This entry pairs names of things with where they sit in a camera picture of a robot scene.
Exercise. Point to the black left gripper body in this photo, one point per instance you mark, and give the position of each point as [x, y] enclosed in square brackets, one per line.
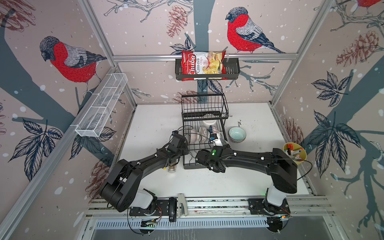
[184, 150]

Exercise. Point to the white brown patterned bowl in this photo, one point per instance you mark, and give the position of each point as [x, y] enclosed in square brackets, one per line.
[204, 134]

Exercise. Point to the white ceramic bowl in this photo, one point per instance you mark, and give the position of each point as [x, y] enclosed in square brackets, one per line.
[208, 120]

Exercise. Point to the light green inside bowl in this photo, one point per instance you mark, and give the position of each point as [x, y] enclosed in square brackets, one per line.
[237, 134]

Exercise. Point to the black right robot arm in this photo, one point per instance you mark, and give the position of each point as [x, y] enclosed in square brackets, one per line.
[276, 164]

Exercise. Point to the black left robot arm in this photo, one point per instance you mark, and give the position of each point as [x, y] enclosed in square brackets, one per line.
[121, 187]

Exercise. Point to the black two-tier dish rack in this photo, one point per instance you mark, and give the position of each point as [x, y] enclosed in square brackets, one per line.
[194, 107]

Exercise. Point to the small glass spice jar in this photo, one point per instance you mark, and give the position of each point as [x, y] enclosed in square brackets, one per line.
[172, 168]

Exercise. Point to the red cassava chips bag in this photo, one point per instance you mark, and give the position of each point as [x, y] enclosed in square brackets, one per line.
[203, 63]

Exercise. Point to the yellow cup with markers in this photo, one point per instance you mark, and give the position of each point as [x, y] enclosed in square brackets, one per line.
[295, 152]

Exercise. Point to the white wire wall shelf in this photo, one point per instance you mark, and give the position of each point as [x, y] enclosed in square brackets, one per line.
[98, 114]

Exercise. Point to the black wall wire basket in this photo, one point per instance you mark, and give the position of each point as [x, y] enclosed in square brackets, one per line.
[231, 66]

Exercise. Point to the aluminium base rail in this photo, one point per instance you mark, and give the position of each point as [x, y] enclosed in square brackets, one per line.
[207, 213]

